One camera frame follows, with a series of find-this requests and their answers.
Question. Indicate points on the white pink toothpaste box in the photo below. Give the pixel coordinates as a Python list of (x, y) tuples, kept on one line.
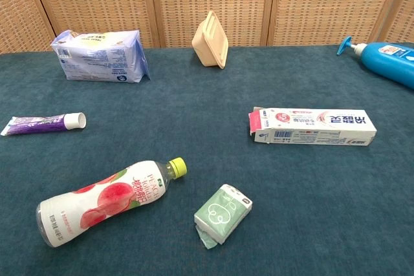
[(317, 127)]

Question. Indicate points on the purple toothpaste tube white cap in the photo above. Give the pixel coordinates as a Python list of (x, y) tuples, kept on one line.
[(35, 124)]

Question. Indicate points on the teal table cloth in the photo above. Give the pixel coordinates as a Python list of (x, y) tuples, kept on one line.
[(194, 111)]

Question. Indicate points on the beige plastic food container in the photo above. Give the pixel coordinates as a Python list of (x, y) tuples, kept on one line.
[(210, 43)]

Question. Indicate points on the green tissue pack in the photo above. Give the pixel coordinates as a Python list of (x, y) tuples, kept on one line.
[(223, 214)]

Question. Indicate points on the blue white wet wipes pack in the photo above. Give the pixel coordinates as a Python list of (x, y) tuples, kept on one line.
[(100, 59)]

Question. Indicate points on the peach drink bottle green cap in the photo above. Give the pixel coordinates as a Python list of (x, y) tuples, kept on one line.
[(106, 201)]

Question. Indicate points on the blue pump lotion bottle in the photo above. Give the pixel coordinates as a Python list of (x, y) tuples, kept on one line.
[(388, 62)]

